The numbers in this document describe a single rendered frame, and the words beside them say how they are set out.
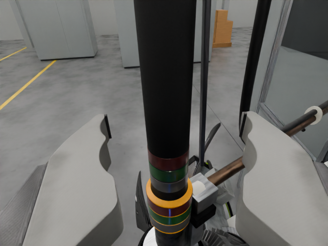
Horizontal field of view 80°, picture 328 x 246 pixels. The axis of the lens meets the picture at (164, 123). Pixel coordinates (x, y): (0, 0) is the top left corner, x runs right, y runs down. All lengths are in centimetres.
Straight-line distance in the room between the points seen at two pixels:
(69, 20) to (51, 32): 72
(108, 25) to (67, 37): 518
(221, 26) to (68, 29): 527
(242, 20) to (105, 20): 796
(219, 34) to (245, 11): 580
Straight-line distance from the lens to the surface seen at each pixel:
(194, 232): 26
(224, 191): 74
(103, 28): 1251
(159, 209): 18
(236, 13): 1383
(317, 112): 42
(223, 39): 853
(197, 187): 23
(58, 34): 764
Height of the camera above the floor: 171
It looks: 33 degrees down
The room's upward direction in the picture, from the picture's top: 2 degrees counter-clockwise
